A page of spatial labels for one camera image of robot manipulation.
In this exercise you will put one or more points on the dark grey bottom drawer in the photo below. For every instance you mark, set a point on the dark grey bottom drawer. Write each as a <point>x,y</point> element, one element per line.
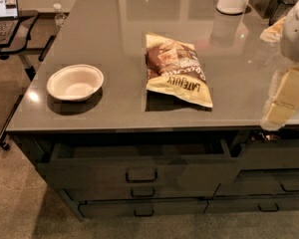
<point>143,208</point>

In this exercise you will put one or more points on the dark grey middle drawer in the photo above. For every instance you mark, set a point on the dark grey middle drawer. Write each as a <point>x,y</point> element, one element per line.
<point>140,192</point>

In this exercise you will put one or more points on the black top drawer handle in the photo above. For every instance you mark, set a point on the black top drawer handle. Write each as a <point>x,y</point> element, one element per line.
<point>141,176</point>

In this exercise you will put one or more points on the yellow brown chip bag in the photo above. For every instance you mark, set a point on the yellow brown chip bag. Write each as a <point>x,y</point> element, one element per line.
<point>173,68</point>

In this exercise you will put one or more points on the dark grey drawer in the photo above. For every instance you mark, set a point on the dark grey drawer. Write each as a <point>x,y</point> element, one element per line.
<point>143,208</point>
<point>176,165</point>
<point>140,192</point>

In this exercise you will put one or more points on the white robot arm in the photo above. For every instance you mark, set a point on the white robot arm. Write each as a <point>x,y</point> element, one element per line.
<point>285,31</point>

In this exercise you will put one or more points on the white paper bowl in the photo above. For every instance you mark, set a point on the white paper bowl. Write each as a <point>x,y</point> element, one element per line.
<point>75,83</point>

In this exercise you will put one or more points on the black mesh utensil holder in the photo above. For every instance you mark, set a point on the black mesh utensil holder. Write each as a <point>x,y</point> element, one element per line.
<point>284,6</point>

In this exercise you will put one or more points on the dark grey right drawer unit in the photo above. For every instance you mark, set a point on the dark grey right drawer unit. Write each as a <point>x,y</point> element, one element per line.
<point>268,179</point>

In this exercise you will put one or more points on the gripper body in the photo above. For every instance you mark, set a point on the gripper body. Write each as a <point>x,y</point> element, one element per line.
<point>296,34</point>

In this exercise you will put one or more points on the dark grey top drawer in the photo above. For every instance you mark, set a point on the dark grey top drawer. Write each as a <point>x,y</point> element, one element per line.
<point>176,165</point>

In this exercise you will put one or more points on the clear plastic water bottle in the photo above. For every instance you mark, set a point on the clear plastic water bottle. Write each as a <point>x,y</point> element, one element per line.
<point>60,16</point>

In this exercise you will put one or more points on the black rolling laptop stand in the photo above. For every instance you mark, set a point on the black rolling laptop stand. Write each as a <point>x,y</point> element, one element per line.
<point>20,61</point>

